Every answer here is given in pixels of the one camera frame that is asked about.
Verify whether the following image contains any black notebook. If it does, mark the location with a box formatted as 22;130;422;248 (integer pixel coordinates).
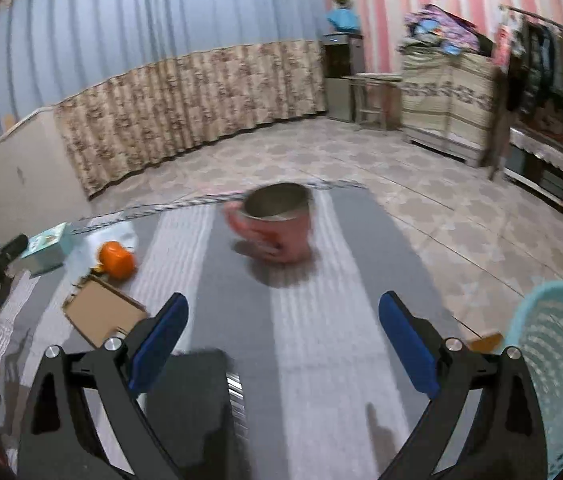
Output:
144;349;242;480

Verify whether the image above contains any white cabinet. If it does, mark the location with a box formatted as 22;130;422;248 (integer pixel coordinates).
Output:
0;110;92;241

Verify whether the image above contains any row of hanging clothes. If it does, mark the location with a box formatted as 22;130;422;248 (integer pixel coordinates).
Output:
494;10;563;146

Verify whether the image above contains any cabinet under patterned cloth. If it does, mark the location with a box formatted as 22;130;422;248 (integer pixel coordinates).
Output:
400;50;499;167

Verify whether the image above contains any small side table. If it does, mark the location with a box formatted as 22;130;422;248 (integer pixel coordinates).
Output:
344;73;403;131

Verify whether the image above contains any grey striped tablecloth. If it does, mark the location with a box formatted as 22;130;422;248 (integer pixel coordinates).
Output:
0;187;505;480

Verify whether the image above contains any teal tissue box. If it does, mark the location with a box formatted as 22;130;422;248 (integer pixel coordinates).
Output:
20;223;75;276

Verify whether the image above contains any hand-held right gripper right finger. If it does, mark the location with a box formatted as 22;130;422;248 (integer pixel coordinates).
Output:
378;291;547;480

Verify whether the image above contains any water dispenser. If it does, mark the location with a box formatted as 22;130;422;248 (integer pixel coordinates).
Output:
322;32;365;122

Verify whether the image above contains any light blue plastic basket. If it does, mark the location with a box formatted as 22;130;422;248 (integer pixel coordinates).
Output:
504;281;563;480

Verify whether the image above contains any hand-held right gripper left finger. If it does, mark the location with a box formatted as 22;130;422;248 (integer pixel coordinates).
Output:
16;292;190;480

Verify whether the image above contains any white paper sheet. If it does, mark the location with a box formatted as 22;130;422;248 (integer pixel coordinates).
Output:
84;220;138;253

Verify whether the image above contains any pile of folded clothes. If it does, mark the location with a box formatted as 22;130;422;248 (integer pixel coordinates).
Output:
401;4;495;56

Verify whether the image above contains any low cabinet with lace cloth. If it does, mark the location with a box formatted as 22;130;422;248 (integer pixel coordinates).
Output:
504;125;563;231

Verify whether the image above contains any blue and floral curtain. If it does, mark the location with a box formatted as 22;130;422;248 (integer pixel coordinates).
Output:
0;0;327;198

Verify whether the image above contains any orange fruit far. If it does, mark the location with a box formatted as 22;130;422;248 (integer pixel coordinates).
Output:
98;241;136;281

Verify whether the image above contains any pink cup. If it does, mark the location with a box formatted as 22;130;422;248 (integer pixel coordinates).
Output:
224;182;315;265

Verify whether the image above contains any metal clothes rack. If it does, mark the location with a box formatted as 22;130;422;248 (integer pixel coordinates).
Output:
491;4;563;181

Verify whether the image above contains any brown board piece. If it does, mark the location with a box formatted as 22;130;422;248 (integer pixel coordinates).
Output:
466;330;505;357

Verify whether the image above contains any brown cardboard sheet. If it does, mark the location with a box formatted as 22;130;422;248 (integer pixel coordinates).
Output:
63;276;151;350

